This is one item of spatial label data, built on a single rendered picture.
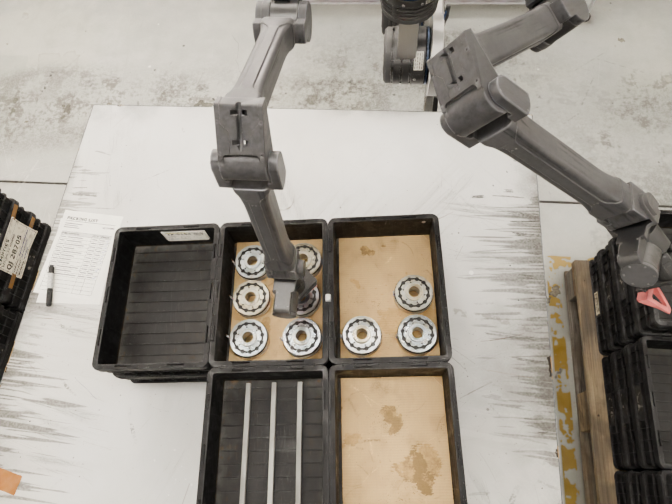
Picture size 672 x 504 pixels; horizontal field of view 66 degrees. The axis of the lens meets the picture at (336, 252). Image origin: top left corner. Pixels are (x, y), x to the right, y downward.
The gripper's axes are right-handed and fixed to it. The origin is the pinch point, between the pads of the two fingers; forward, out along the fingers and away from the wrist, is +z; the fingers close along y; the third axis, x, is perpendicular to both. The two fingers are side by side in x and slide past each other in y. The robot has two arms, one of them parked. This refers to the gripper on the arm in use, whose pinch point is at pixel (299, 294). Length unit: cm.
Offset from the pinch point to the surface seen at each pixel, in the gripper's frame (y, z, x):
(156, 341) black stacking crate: -36.2, 3.3, 20.4
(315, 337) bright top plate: -5.1, 0.7, -11.2
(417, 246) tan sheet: 33.6, 5.4, -12.8
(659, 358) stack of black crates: 73, 50, -90
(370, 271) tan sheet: 18.9, 4.9, -8.3
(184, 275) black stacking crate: -18.6, 4.5, 30.0
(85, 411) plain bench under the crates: -66, 15, 25
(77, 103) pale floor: -1, 94, 198
